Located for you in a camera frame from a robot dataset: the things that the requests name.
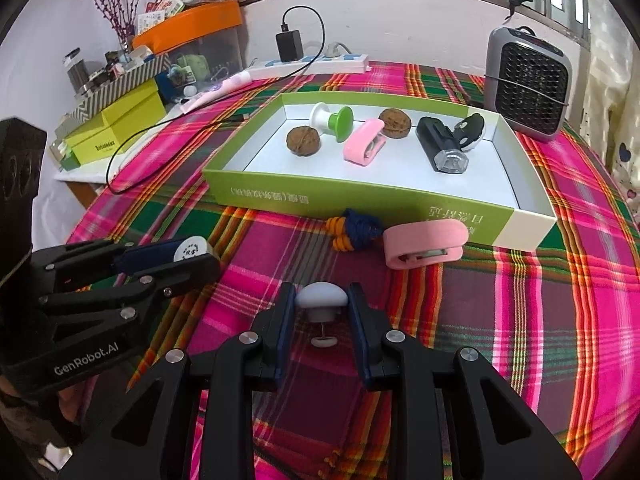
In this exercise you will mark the green yarn ball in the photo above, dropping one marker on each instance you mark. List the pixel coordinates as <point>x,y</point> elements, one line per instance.
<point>194,67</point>

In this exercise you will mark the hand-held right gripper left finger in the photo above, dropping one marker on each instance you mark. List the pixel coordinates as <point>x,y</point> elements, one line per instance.
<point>286,331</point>

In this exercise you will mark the striped cardboard box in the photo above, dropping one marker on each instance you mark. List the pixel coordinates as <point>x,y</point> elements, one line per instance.
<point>120,85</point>

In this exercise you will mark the black white small gadget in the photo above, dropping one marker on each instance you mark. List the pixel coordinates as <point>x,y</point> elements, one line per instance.
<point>472,130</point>

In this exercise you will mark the brown walnut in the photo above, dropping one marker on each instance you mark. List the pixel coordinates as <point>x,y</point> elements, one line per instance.
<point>302,140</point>
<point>395,122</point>

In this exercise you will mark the grey mushroom knob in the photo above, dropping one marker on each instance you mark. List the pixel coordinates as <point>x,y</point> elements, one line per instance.
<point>321,297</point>

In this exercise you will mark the yellow-green cardboard box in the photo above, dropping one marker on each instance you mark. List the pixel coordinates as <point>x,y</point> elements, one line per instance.
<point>120,125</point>

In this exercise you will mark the plaid tablecloth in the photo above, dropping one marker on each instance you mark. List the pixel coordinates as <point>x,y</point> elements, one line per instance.
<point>500,320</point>

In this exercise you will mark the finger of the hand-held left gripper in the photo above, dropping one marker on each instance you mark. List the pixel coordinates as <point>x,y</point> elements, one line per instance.
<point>190,275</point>
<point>150,257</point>

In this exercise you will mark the green cardboard box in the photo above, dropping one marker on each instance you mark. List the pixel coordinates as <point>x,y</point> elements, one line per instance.
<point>300,195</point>

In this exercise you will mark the heart print curtain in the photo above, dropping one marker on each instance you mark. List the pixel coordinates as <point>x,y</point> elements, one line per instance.
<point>615,110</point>

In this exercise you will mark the black clip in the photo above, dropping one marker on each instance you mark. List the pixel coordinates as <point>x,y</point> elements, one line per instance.
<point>517,5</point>

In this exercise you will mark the grey desktop heater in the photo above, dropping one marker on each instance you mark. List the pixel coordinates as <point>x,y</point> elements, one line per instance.
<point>530,85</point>

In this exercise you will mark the clear storage bin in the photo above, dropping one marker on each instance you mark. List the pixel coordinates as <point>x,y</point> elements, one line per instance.
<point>225,50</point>

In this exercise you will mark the dark glass jar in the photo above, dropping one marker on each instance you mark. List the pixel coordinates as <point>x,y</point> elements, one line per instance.
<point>75,70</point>

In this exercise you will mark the purple flower branches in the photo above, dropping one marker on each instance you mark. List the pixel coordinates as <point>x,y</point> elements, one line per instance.
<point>120,5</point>

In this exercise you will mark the white power strip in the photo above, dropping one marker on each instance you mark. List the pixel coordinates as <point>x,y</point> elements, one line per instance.
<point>325,64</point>

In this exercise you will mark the orange bin lid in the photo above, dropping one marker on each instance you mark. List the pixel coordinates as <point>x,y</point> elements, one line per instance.
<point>200,20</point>

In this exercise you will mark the pink clip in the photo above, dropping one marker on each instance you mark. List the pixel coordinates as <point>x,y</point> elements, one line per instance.
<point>360,147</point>
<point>425,237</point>

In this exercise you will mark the paper packets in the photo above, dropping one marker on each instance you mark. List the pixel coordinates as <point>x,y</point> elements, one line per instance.
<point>157,10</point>

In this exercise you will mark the pink tube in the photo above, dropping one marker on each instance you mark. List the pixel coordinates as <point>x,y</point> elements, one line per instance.
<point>220,89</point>

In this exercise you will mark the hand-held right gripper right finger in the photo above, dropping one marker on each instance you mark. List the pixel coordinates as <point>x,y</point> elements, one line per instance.
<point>359,331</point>

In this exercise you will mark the black flashlight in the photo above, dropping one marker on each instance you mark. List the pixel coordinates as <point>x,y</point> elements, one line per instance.
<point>437,142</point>

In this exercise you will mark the white green spool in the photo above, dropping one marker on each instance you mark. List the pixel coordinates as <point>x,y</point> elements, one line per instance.
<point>332,120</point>

